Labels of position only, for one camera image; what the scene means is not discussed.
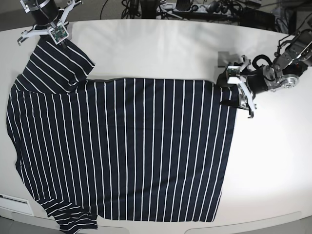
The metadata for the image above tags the white gripper body, viewer left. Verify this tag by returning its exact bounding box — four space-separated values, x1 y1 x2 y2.
17 0 83 45

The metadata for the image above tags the white gripper body, viewer right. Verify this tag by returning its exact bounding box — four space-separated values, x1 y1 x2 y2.
228 55 256 118

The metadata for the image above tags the navy white striped T-shirt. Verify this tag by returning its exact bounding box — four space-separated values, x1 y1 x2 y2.
6 39 238 234

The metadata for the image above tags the black equipment box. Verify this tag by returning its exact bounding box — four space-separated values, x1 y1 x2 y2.
239 7 275 29

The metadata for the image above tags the white power strip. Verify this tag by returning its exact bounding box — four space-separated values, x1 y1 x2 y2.
159 1 231 16

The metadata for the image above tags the wrist camera, viewer left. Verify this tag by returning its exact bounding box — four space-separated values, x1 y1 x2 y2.
48 22 69 45

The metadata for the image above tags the wrist camera, viewer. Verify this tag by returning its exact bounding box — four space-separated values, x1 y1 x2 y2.
48 22 69 45
226 65 240 78

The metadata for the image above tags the wrist camera, viewer right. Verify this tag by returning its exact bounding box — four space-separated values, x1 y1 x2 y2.
226 65 240 78

